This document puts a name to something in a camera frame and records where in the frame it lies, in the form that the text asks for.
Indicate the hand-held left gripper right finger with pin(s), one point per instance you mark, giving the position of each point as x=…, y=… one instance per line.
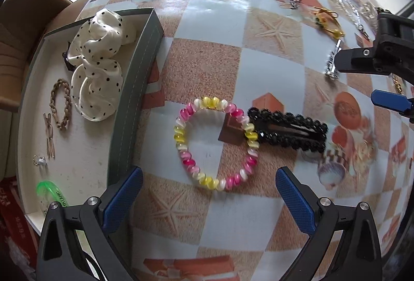
x=294, y=200

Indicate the beige hair clips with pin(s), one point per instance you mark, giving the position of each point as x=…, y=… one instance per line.
x=49, y=138

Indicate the small silver earring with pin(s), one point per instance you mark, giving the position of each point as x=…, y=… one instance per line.
x=40, y=160

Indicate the black beaded hair clip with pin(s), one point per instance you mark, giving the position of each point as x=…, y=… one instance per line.
x=281, y=138

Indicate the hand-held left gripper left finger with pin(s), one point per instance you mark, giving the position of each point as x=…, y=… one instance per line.
x=124, y=196

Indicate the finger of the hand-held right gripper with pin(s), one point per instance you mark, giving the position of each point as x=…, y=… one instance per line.
x=391, y=101
x=352, y=61

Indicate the brown leather chair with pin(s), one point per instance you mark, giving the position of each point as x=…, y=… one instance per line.
x=19, y=41

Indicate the white polka dot scrunchie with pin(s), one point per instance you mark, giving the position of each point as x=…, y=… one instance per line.
x=97, y=51

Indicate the grey cardboard box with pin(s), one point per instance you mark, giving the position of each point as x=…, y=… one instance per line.
x=84, y=151

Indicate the silver rhinestone hair clip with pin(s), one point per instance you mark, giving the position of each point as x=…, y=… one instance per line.
x=333, y=64

